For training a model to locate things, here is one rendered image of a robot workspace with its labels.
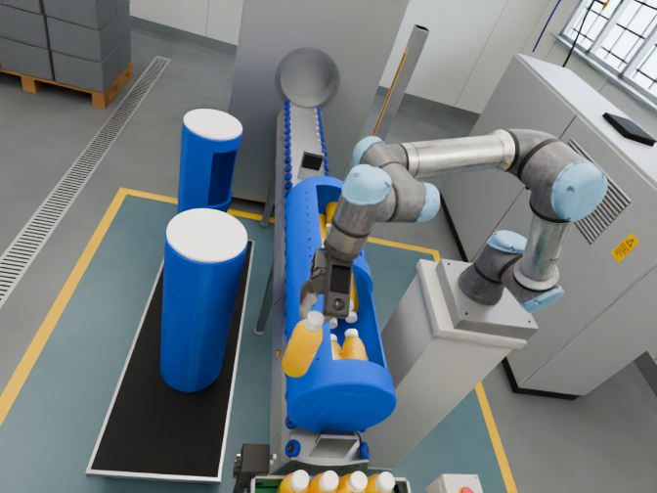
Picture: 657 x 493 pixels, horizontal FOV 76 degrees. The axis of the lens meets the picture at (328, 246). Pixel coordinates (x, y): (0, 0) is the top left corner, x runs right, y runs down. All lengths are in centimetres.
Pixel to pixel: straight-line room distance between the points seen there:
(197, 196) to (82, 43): 223
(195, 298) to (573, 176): 123
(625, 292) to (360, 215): 196
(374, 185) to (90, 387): 195
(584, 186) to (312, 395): 75
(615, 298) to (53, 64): 432
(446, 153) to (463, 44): 536
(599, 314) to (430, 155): 185
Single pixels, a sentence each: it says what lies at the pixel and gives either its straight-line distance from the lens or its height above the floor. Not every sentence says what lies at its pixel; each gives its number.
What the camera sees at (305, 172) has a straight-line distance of 213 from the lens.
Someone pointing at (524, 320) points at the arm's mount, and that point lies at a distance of 153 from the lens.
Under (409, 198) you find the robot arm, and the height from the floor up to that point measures 171.
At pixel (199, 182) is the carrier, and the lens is 224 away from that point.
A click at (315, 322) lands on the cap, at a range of 90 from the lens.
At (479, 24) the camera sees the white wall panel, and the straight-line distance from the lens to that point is 625.
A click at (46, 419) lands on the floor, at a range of 236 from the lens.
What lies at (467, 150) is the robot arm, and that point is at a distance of 97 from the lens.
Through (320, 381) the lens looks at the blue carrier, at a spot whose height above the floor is 120.
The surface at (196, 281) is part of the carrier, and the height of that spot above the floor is 93.
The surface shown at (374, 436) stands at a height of 35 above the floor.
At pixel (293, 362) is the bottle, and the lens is 99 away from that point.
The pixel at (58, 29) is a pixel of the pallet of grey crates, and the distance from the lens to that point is 427.
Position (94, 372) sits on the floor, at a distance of 244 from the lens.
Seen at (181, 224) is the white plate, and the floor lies 104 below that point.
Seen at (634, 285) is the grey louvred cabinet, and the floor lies 106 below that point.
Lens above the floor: 209
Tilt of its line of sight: 40 degrees down
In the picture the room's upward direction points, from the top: 21 degrees clockwise
